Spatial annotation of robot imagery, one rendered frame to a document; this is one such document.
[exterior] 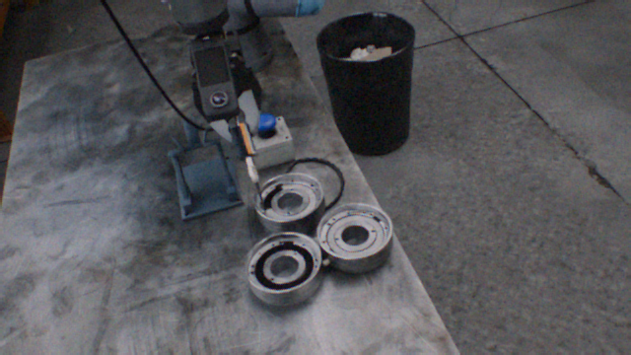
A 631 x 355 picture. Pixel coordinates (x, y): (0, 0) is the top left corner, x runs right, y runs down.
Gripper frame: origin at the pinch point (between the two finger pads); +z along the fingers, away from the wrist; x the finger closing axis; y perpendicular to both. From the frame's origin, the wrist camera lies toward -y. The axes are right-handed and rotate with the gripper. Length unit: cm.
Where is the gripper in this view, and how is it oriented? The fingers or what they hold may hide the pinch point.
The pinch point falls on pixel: (241, 135)
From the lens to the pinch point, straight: 93.5
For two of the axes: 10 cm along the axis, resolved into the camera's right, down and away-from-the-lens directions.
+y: -1.9, -6.7, 7.2
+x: -9.7, 2.6, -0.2
